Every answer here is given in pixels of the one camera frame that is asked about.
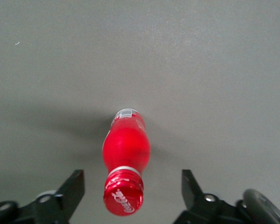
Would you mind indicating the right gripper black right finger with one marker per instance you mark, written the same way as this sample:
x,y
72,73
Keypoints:
x,y
200,205

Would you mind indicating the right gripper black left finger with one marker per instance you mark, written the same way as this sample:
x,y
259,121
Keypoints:
x,y
60,200

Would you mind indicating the red coke bottle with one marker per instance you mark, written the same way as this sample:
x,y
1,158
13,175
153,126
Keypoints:
x,y
127,144

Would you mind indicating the dark grey rounded housing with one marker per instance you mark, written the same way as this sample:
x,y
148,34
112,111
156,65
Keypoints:
x,y
263,207

